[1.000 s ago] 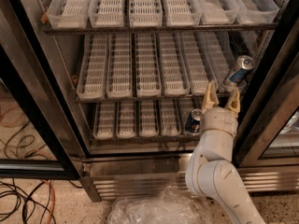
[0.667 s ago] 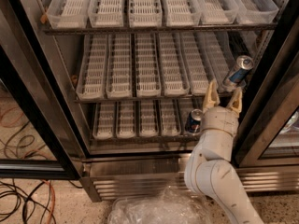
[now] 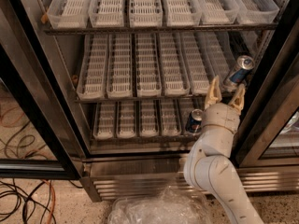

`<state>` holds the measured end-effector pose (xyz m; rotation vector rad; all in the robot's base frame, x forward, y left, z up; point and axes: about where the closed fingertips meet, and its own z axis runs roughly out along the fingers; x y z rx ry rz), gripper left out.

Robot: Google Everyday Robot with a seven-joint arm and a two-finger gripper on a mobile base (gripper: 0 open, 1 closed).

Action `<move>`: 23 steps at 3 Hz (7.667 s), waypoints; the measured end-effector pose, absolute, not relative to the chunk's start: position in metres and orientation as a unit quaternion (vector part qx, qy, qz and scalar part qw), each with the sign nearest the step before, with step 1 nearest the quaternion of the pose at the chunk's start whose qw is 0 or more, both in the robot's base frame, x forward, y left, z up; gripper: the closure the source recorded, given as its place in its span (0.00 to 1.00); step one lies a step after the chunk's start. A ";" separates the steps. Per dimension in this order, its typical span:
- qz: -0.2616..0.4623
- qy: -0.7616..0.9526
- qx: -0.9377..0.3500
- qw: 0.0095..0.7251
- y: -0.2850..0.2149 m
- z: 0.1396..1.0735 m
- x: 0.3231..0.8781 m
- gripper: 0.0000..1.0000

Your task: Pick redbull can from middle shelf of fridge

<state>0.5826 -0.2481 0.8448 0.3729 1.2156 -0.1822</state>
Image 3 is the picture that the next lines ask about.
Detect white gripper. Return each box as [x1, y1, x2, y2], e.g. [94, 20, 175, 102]
[202, 76, 246, 133]

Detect redbull can shelf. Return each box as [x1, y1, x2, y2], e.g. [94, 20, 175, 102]
[223, 55, 255, 91]

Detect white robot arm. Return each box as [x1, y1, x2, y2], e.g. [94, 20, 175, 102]
[183, 77, 263, 224]

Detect blue can bottom shelf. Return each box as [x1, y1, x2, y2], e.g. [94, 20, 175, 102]
[185, 109, 203, 133]

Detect steel fridge base grille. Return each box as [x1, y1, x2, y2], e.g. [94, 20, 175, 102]
[80, 154, 299, 202]

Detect glass fridge door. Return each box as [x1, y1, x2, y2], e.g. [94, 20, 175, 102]
[0, 0, 89, 179]

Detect clear plastic bag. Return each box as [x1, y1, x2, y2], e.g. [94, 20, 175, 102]
[107, 186, 212, 224]

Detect top wire shelf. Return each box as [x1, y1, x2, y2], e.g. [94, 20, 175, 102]
[44, 23, 278, 35]

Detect wire shelf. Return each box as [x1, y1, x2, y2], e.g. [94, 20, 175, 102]
[74, 91, 246, 105]
[90, 133, 199, 145]
[44, 23, 278, 35]

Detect middle wire shelf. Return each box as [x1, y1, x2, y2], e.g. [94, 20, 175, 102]
[74, 91, 246, 105]

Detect bottom wire shelf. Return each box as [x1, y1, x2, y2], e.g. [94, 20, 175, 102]
[90, 133, 199, 145]

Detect orange cable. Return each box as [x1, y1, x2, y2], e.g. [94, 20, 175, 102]
[40, 179, 57, 224]

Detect black cables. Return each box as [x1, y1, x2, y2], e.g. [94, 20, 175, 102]
[0, 178, 57, 224]

